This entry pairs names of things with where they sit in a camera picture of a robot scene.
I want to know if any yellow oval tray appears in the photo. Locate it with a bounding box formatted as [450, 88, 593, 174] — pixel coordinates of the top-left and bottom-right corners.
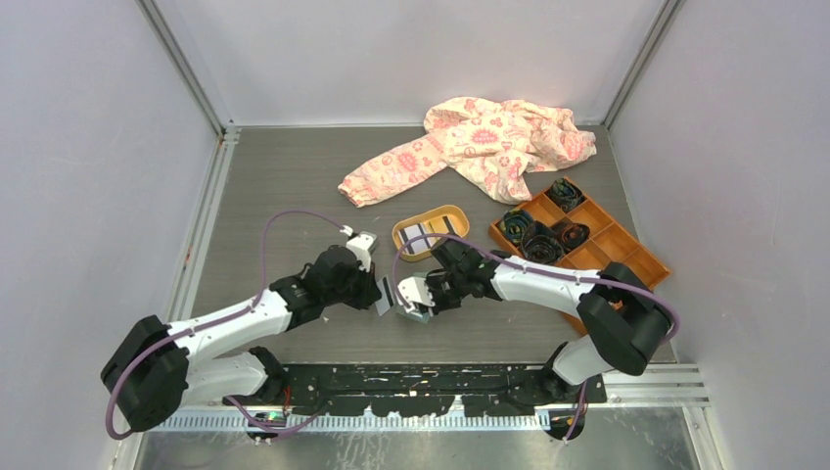
[392, 205, 470, 262]

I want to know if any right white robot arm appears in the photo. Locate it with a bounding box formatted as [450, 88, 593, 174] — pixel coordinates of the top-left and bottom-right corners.
[395, 235, 679, 402]

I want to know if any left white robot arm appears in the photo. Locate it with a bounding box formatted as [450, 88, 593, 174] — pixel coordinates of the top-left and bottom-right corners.
[100, 240, 383, 440]

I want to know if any orange compartment organizer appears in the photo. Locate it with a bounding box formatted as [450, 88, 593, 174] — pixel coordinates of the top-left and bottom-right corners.
[487, 176, 672, 336]

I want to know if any rolled dark tie back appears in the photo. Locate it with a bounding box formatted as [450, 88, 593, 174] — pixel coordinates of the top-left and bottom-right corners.
[545, 178, 585, 212]

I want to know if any rolled dark tie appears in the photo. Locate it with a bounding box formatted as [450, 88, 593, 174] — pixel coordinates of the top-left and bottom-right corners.
[545, 178, 585, 212]
[497, 208, 534, 247]
[520, 221, 566, 265]

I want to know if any rolled brown tie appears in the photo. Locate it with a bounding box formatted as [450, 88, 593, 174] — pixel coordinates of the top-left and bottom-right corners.
[551, 220, 590, 254]

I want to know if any aluminium frame rail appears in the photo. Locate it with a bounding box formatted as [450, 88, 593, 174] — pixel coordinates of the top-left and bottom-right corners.
[134, 0, 243, 157]

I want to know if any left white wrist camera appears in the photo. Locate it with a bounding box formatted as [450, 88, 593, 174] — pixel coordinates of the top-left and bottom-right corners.
[339, 225, 378, 272]

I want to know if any pink patterned garment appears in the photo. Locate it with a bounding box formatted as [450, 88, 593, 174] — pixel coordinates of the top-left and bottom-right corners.
[338, 97, 597, 208]

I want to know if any purple cable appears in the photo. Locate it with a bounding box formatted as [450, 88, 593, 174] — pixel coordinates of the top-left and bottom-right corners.
[392, 233, 682, 443]
[105, 209, 354, 444]

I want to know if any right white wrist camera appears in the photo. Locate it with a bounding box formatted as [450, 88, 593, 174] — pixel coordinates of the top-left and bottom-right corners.
[396, 276, 428, 311]

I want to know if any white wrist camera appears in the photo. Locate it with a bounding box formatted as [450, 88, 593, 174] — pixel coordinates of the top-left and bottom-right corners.
[339, 225, 378, 272]
[396, 276, 428, 311]

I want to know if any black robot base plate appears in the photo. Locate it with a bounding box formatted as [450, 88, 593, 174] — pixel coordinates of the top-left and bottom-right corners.
[220, 363, 607, 418]

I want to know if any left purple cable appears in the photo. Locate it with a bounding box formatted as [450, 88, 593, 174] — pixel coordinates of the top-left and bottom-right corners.
[105, 209, 354, 444]

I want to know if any green card holder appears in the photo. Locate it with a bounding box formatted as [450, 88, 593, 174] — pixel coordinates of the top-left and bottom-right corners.
[395, 272, 431, 323]

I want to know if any rolled dark tie front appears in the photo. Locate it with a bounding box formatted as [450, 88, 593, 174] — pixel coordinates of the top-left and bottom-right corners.
[520, 221, 566, 265]

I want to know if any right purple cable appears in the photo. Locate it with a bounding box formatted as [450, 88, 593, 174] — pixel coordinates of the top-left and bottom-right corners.
[392, 233, 682, 443]

